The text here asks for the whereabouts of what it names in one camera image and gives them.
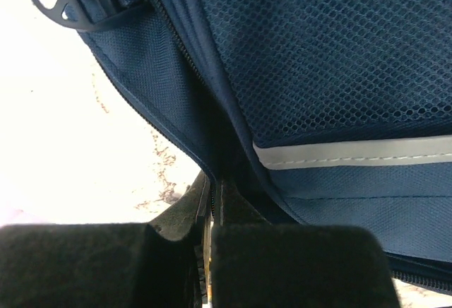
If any navy blue student backpack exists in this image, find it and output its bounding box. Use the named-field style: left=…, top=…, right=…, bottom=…
left=32, top=0, right=451, bottom=293

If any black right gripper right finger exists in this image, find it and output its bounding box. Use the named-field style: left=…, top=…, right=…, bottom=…
left=212, top=179, right=269, bottom=226

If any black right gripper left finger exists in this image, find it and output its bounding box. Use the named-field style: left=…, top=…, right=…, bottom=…
left=150, top=172, right=211, bottom=307

